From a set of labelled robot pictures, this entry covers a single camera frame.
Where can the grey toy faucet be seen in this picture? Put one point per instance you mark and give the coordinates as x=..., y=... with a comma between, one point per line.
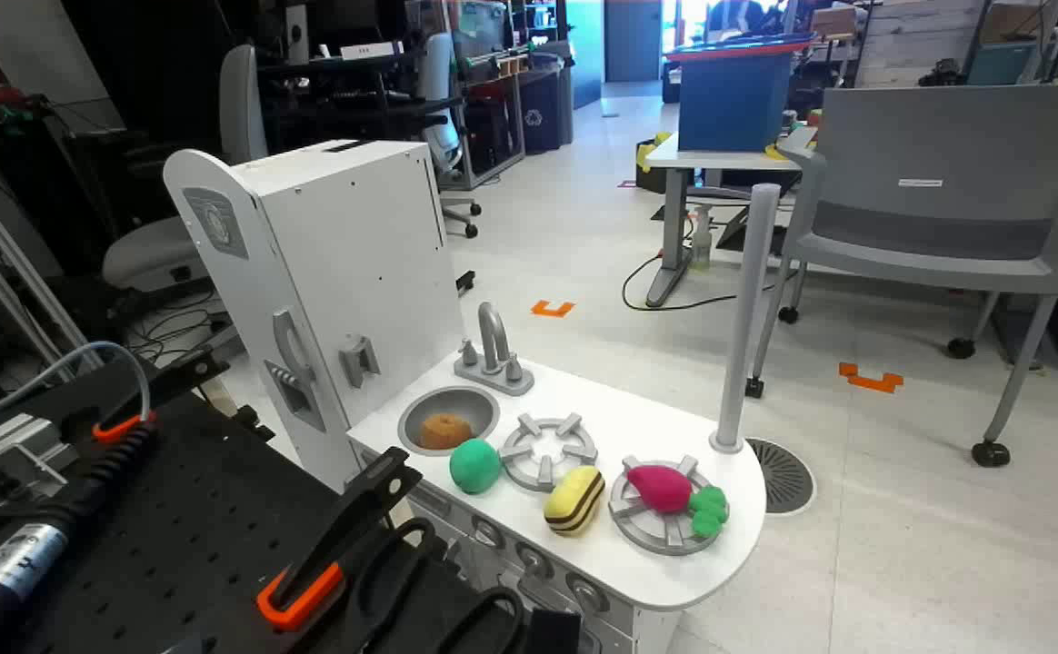
x=492, y=357

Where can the brown plush toy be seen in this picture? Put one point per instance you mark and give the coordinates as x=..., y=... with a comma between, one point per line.
x=444, y=429

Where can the green plush ball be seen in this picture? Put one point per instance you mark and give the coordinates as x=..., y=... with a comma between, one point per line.
x=473, y=466

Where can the grey toy sink bowl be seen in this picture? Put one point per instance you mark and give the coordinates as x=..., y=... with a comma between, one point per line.
x=409, y=420

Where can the yellow black plush toy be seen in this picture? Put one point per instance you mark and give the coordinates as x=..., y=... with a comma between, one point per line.
x=575, y=498

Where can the white toy kitchen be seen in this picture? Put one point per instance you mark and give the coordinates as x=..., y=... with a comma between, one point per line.
x=345, y=241

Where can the grey toy stove knob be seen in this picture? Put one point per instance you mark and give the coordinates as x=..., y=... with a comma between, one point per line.
x=489, y=530
x=585, y=593
x=530, y=560

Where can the pink green plush radish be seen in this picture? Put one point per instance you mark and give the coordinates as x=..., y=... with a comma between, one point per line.
x=659, y=489

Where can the orange floor tape marker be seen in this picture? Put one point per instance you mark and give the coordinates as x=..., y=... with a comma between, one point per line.
x=551, y=310
x=873, y=379

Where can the white table grey legs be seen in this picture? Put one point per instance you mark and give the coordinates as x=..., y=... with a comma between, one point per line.
x=720, y=157

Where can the grey office chair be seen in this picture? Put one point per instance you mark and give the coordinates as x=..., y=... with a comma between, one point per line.
x=441, y=74

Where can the round floor vent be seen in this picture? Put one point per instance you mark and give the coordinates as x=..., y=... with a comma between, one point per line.
x=790, y=476

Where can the blue storage bin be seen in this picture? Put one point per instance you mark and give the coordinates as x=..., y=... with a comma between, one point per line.
x=730, y=96

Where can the white office chair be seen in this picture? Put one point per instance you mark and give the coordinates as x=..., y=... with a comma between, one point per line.
x=186, y=248

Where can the grey plastic chair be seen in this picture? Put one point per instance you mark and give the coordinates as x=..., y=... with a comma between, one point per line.
x=938, y=182

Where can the clear plastic tube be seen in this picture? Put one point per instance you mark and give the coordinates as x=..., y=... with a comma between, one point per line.
x=93, y=349

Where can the silver tripod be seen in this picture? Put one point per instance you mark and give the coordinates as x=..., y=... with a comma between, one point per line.
x=4, y=259

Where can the black cylinder silver label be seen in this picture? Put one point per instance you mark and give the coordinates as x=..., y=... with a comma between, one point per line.
x=18, y=558

